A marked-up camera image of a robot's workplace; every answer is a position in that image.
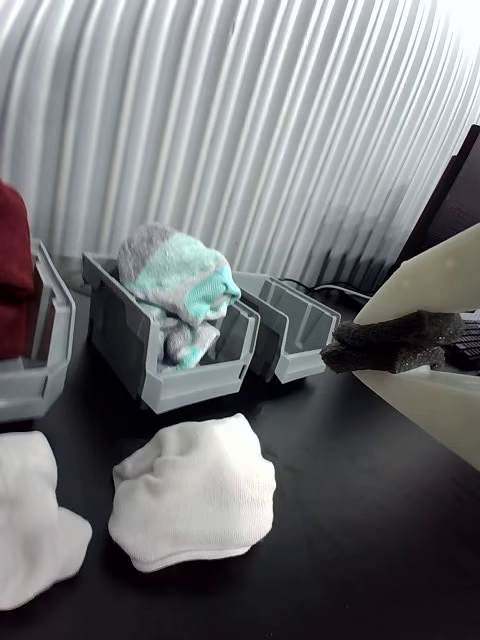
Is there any gripper white right finger foam pad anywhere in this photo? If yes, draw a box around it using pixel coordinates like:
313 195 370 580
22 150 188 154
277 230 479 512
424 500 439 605
319 342 480 471

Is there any gripper white left finger foam pad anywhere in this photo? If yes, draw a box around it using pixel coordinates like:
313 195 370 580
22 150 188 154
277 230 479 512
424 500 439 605
333 222 480 351

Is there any grey and teal sock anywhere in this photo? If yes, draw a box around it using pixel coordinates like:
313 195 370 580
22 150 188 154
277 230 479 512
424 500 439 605
158 319 221 371
117 222 242 326

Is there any small white sock bundle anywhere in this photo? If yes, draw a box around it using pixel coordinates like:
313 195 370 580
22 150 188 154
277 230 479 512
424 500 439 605
108 412 277 574

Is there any large white sock bundle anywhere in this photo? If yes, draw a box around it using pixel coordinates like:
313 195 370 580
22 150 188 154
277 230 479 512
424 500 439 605
0 430 94 611

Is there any black keyboard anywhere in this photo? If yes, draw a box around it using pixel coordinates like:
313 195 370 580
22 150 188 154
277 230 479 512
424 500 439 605
442 309 480 374

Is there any black computer monitor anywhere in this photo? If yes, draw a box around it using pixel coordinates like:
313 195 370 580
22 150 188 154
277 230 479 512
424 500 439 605
394 123 480 274

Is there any small grey plastic bin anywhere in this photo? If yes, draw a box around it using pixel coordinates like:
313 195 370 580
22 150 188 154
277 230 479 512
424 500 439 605
233 271 342 385

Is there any medium grey plastic bin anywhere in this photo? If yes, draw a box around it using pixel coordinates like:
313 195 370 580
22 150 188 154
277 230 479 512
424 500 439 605
82 251 261 415

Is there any large grey plastic bin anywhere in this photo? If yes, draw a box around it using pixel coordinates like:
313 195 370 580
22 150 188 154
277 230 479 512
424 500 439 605
0 239 77 424

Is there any maroon cloth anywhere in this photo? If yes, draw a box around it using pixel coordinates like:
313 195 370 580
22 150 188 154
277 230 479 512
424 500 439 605
0 179 37 361

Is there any white cable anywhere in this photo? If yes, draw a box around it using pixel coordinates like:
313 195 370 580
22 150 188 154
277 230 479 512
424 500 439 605
312 282 374 300

